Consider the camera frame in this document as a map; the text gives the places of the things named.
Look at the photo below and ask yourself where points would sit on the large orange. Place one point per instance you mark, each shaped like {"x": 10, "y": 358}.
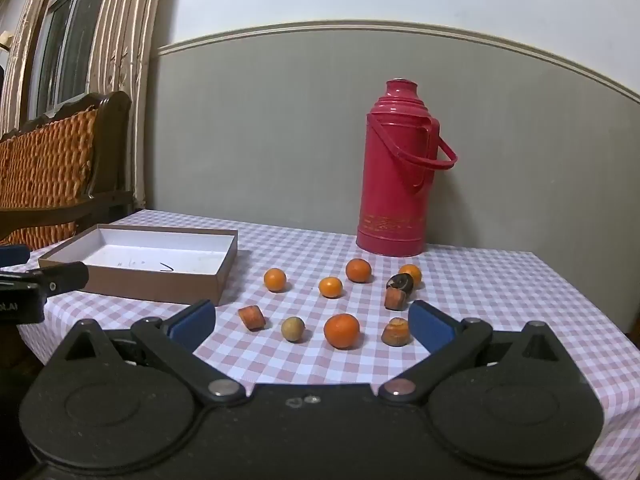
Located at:
{"x": 342, "y": 331}

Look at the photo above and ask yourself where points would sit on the red thermos flask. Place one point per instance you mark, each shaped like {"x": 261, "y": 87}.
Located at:
{"x": 395, "y": 185}

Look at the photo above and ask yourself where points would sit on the striped beige curtain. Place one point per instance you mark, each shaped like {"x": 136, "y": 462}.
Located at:
{"x": 125, "y": 35}
{"x": 25, "y": 45}

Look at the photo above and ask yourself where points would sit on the brownish carrot piece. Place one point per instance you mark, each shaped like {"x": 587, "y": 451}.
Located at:
{"x": 396, "y": 332}

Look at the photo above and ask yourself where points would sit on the orange woven bench cushion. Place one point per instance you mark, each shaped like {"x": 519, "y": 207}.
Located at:
{"x": 45, "y": 170}

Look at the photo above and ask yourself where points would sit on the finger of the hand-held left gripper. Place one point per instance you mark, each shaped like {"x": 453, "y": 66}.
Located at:
{"x": 15, "y": 255}
{"x": 65, "y": 276}

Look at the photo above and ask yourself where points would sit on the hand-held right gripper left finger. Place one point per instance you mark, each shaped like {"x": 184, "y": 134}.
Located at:
{"x": 192, "y": 322}

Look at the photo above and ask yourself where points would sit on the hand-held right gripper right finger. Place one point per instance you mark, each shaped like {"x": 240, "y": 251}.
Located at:
{"x": 430, "y": 327}

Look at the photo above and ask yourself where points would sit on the window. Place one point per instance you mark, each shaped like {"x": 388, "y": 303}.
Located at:
{"x": 65, "y": 35}

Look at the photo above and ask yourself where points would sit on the dark round fruit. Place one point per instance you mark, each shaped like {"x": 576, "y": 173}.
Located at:
{"x": 400, "y": 282}

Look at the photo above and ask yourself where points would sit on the brown chunk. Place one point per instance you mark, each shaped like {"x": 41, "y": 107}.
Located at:
{"x": 395, "y": 300}

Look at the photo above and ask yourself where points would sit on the brown round fruit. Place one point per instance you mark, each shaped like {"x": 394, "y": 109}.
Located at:
{"x": 293, "y": 329}

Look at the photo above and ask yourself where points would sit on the pink checked tablecloth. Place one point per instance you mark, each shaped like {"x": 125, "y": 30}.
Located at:
{"x": 310, "y": 250}

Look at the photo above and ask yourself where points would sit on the beige straw hat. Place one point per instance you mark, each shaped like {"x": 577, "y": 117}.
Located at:
{"x": 4, "y": 40}

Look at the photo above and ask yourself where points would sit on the dark wooden bench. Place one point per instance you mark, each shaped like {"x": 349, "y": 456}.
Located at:
{"x": 116, "y": 135}

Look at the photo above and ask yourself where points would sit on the small orange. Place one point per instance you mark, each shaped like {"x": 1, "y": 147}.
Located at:
{"x": 275, "y": 280}
{"x": 358, "y": 270}
{"x": 415, "y": 272}
{"x": 330, "y": 287}

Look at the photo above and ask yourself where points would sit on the brown cardboard box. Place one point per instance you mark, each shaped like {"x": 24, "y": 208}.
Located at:
{"x": 150, "y": 285}

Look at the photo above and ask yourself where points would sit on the orange carrot piece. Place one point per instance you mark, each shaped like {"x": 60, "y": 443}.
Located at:
{"x": 251, "y": 317}

